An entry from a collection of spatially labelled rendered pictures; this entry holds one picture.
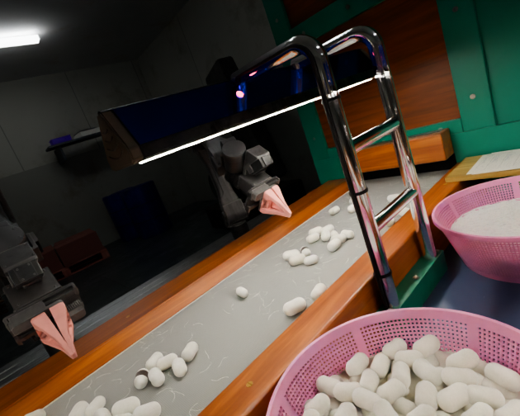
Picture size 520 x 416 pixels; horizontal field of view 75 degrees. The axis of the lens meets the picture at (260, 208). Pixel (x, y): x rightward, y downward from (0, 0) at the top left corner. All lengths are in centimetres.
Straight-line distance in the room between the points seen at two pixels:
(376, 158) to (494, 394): 75
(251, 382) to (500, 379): 25
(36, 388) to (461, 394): 61
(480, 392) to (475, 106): 72
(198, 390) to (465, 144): 83
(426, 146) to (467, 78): 18
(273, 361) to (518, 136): 76
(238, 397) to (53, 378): 38
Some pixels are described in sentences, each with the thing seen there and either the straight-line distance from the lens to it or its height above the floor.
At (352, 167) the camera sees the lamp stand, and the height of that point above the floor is 94.
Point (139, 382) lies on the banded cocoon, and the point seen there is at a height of 75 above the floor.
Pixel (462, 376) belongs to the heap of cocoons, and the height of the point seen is 74.
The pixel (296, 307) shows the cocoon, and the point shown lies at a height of 75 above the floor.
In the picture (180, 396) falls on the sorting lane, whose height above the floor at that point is 74.
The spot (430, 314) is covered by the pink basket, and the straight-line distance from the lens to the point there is 46.
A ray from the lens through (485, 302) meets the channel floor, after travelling 62.
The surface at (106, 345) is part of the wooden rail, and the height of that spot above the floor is 76.
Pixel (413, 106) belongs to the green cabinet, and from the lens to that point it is 105.
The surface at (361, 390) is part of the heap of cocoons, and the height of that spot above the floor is 75.
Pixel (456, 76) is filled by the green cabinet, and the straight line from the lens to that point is 99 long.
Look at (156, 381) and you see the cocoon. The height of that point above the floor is 75.
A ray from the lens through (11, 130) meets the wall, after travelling 654.
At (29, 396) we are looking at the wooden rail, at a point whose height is 76.
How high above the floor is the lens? 103
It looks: 13 degrees down
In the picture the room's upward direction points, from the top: 20 degrees counter-clockwise
